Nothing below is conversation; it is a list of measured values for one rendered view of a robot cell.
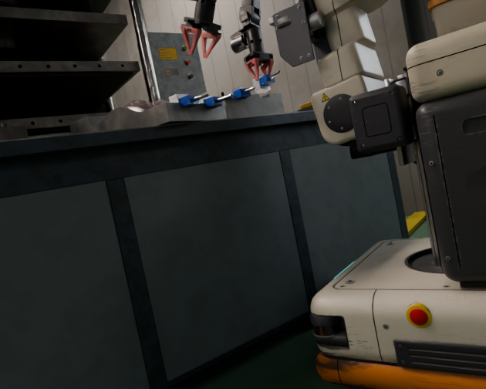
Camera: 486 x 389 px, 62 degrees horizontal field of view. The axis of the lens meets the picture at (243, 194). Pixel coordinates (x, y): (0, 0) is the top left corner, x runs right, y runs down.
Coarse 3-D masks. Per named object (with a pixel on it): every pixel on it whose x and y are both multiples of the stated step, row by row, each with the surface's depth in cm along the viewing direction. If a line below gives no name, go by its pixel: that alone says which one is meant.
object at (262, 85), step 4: (276, 72) 147; (280, 72) 147; (260, 76) 154; (264, 76) 151; (268, 76) 151; (272, 76) 149; (260, 80) 153; (264, 80) 151; (268, 80) 150; (272, 80) 152; (256, 84) 154; (260, 84) 153; (264, 84) 153; (268, 84) 154; (256, 88) 155; (260, 88) 153; (264, 88) 154; (268, 88) 155; (256, 92) 155; (260, 92) 156; (264, 92) 157
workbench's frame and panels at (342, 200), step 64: (192, 128) 122; (256, 128) 140; (0, 192) 96; (64, 192) 105; (128, 192) 114; (192, 192) 126; (256, 192) 140; (320, 192) 158; (384, 192) 181; (0, 256) 95; (64, 256) 103; (128, 256) 113; (192, 256) 124; (256, 256) 138; (320, 256) 155; (0, 320) 94; (64, 320) 102; (128, 320) 112; (192, 320) 123; (256, 320) 136; (0, 384) 94; (64, 384) 101; (128, 384) 110
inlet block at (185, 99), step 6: (174, 96) 118; (180, 96) 118; (186, 96) 116; (192, 96) 117; (198, 96) 115; (204, 96) 114; (174, 102) 118; (180, 102) 118; (186, 102) 116; (192, 102) 116; (198, 102) 118
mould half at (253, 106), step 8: (256, 96) 145; (272, 96) 150; (280, 96) 152; (224, 104) 138; (232, 104) 139; (240, 104) 141; (248, 104) 143; (256, 104) 145; (264, 104) 147; (272, 104) 150; (280, 104) 152; (232, 112) 139; (240, 112) 141; (248, 112) 143; (256, 112) 145; (264, 112) 147; (272, 112) 149; (280, 112) 151
